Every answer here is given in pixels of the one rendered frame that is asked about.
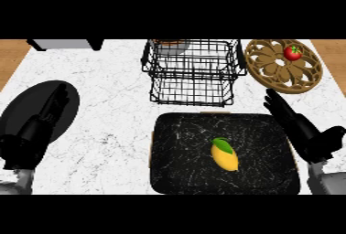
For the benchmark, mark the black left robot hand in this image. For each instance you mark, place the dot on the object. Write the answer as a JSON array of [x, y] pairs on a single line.
[[34, 131]]

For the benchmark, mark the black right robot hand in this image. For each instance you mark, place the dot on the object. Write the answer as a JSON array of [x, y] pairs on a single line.
[[297, 128]]

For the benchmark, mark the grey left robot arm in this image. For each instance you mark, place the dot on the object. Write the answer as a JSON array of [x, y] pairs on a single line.
[[18, 182]]

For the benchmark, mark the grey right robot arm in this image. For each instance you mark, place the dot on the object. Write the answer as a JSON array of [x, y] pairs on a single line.
[[327, 179]]

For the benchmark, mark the yellow lemon with green leaf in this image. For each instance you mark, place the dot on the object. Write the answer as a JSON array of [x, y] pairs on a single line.
[[225, 157]]

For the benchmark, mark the black marble square tray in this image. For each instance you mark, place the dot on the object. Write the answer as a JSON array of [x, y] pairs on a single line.
[[189, 158]]

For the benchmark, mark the black oval plate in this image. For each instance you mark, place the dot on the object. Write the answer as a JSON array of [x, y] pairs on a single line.
[[18, 112]]

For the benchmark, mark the brown carved round trivet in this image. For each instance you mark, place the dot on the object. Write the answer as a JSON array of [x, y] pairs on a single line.
[[269, 68]]

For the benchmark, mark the red tomato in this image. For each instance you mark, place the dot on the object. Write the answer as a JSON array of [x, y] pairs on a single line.
[[293, 53]]

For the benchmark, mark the grey and black appliance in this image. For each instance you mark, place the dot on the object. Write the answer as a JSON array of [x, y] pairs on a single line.
[[62, 44]]

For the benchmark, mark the grey bowl with brown rim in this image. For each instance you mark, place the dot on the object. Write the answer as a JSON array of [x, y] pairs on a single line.
[[173, 46]]

